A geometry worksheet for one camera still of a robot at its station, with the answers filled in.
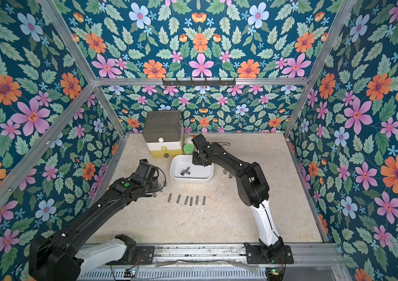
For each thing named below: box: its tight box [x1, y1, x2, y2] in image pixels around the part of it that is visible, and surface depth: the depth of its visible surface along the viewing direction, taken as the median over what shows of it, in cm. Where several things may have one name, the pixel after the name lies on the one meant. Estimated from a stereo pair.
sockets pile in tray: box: [180, 166, 191, 176], surface depth 101 cm
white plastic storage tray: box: [169, 154, 215, 184], surface depth 100 cm
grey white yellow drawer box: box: [142, 110, 184, 159], surface depth 103 cm
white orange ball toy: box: [183, 135, 196, 145], surface depth 112 cm
